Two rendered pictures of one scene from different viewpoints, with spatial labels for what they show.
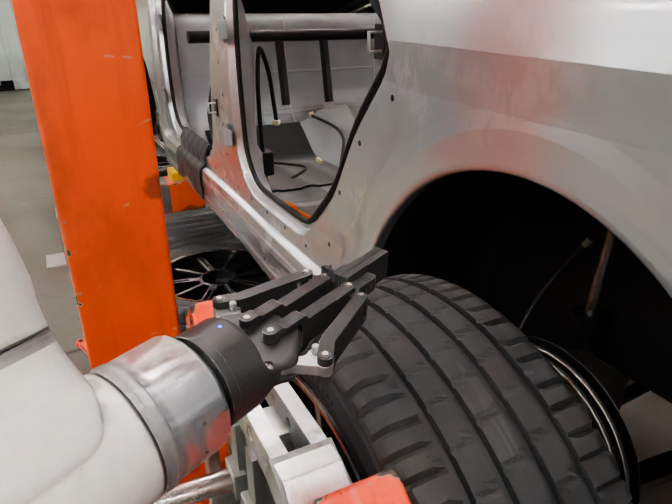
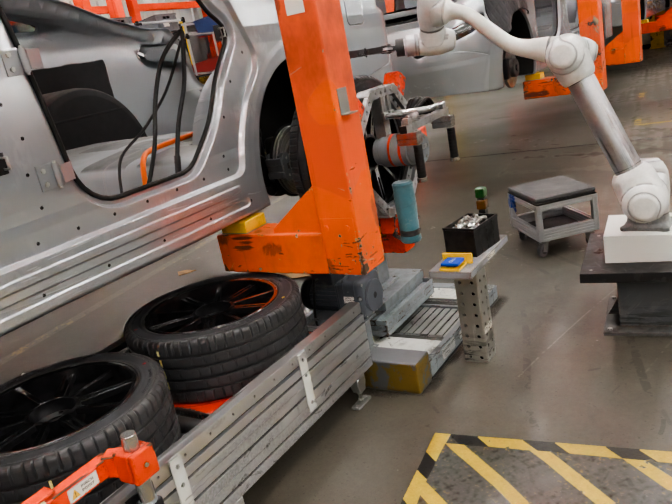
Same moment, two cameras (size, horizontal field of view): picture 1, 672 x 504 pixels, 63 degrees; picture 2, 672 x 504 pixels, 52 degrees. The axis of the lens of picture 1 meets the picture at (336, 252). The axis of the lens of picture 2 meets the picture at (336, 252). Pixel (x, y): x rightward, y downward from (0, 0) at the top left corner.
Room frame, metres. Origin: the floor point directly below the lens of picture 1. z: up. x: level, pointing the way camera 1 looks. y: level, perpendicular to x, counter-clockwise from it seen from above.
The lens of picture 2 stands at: (2.11, 2.52, 1.34)
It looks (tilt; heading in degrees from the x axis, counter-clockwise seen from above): 17 degrees down; 242
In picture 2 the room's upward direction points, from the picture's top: 11 degrees counter-clockwise
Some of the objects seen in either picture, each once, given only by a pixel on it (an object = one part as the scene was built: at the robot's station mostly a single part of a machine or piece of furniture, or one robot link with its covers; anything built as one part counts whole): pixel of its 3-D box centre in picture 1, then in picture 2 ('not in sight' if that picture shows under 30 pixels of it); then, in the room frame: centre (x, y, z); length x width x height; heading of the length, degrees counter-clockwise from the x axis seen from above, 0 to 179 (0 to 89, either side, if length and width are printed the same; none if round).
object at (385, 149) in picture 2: not in sight; (401, 149); (0.44, 0.14, 0.85); 0.21 x 0.14 x 0.14; 117
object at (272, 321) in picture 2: not in sight; (219, 331); (1.42, 0.17, 0.39); 0.66 x 0.66 x 0.24
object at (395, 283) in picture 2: not in sight; (373, 264); (0.55, -0.08, 0.32); 0.40 x 0.30 x 0.28; 27
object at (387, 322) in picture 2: not in sight; (377, 303); (0.57, -0.07, 0.13); 0.50 x 0.36 x 0.10; 27
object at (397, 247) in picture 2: not in sight; (392, 231); (0.49, 0.04, 0.48); 0.16 x 0.12 x 0.17; 117
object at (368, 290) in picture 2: not in sight; (335, 306); (0.86, 0.06, 0.26); 0.42 x 0.18 x 0.35; 117
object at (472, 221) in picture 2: not in sight; (471, 232); (0.41, 0.48, 0.51); 0.20 x 0.14 x 0.13; 19
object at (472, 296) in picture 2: not in sight; (474, 310); (0.48, 0.51, 0.21); 0.10 x 0.10 x 0.42; 27
